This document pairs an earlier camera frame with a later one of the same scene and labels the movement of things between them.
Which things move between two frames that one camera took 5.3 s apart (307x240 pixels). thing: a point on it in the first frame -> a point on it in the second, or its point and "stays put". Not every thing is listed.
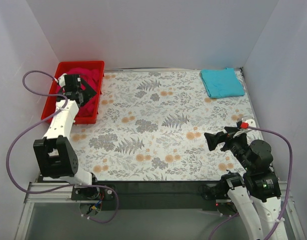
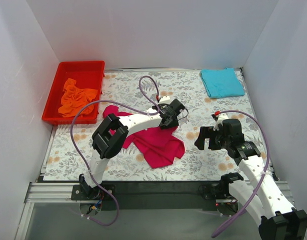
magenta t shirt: (91, 76) -> (159, 147)
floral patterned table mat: (151, 126) stays put
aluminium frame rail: (62, 196) stays put
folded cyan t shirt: (222, 83) stays put
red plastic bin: (61, 69) stays put
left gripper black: (81, 91) -> (169, 120)
